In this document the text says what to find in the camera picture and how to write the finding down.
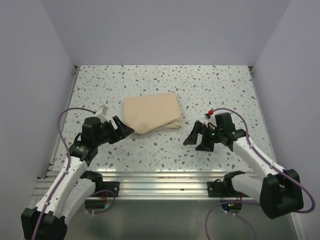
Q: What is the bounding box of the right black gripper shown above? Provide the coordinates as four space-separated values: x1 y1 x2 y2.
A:
183 121 223 153

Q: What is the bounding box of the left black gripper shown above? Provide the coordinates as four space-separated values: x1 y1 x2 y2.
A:
94 115 134 146

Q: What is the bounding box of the beige cloth mat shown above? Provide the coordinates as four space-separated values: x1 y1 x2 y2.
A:
123 92 182 135

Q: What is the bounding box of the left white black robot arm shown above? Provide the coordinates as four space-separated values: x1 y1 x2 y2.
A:
21 105 134 240

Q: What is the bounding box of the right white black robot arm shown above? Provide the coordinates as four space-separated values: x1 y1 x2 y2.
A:
183 108 304 219

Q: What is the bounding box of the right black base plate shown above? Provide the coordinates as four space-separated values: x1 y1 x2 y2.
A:
206 179 246 199

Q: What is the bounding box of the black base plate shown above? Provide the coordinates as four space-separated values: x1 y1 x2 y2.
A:
90 181 120 198
206 179 246 199

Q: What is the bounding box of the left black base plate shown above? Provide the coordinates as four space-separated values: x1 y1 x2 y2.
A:
90 181 120 198

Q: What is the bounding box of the aluminium rail frame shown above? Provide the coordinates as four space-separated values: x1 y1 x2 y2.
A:
42 65 302 239

